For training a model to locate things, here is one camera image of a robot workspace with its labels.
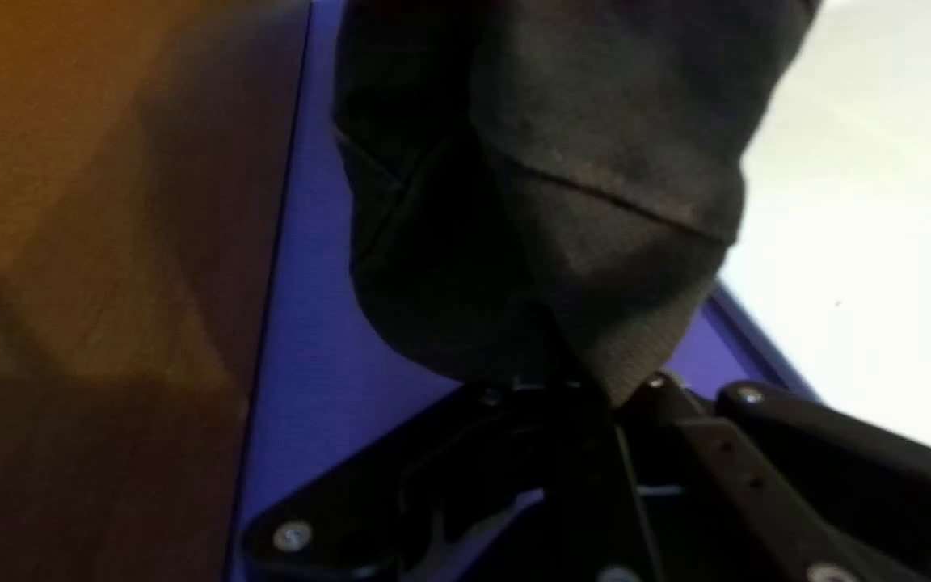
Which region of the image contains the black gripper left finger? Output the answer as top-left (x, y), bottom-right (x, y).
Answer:
top-left (238, 372), bottom-right (613, 582)

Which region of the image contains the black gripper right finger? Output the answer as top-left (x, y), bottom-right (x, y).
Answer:
top-left (636, 370), bottom-right (931, 582)

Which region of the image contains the dark grey cap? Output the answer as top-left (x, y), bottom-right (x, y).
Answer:
top-left (329, 0), bottom-right (827, 410)

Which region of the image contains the brown wooden cabinet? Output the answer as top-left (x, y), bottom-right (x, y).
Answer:
top-left (0, 0), bottom-right (313, 582)

